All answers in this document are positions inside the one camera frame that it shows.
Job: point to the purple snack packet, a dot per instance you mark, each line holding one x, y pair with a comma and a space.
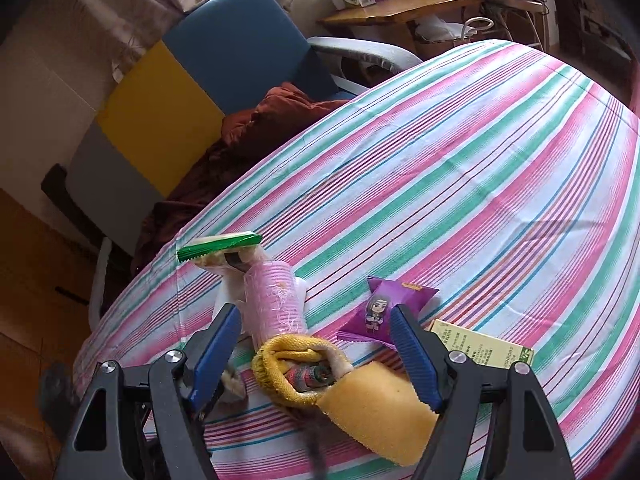
380, 310

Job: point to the yellow green printed packet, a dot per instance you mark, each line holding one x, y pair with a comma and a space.
480, 342

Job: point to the yellow plush toy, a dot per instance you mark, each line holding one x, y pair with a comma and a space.
277, 360

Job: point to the striped tablecloth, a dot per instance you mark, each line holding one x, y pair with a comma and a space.
450, 185

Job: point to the wooden desk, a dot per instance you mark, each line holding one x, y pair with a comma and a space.
400, 10

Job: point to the patterned curtain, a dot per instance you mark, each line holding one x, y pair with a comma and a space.
115, 10

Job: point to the wooden wardrobe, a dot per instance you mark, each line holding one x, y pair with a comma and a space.
30, 260

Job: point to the small red green bottle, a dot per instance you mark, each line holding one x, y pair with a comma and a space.
310, 376

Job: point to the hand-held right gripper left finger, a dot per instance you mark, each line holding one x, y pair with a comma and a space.
215, 355

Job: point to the pink ribbed roll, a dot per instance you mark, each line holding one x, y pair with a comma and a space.
272, 305

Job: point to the grey yellow blue chair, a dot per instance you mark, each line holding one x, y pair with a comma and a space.
240, 45

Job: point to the yellow sponge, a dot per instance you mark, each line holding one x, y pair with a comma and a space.
380, 410

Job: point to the brown fuzzy item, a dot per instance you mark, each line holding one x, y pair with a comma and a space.
235, 385

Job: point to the green edged snack packet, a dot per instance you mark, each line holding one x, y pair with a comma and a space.
220, 249

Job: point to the dark red blanket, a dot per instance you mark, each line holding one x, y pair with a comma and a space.
210, 170

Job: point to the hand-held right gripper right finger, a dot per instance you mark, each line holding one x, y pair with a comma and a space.
412, 355

